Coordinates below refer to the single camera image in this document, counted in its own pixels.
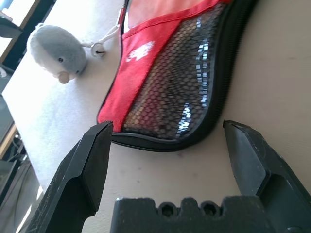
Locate black-framed side table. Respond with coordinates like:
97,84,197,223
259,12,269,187
0,0,43,64

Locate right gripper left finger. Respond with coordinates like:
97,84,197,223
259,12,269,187
25,120,114,233

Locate white grey plush keychain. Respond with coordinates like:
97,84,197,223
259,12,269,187
26,23,122,84

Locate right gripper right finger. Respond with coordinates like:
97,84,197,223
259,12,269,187
222,119,311,233

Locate red black paddle case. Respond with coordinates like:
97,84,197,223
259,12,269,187
96,0,258,153

